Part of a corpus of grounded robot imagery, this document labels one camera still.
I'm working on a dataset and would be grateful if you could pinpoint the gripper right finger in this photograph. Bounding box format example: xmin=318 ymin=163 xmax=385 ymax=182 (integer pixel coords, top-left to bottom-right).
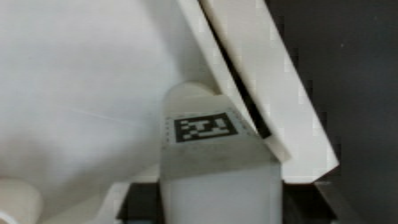
xmin=280 ymin=179 xmax=369 ymax=224

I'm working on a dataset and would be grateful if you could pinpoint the white table leg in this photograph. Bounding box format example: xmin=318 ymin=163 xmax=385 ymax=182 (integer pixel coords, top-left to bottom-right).
xmin=160 ymin=82 xmax=282 ymax=224

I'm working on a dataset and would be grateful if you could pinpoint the white square table top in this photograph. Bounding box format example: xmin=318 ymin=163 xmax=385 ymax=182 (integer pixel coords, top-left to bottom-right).
xmin=0 ymin=0 xmax=295 ymax=224

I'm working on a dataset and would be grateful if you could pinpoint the white U-shaped fence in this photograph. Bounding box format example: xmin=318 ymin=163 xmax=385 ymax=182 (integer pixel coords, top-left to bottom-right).
xmin=199 ymin=0 xmax=339 ymax=184

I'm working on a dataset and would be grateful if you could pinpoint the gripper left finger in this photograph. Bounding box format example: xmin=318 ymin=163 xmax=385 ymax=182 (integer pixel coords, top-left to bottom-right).
xmin=81 ymin=181 xmax=165 ymax=224

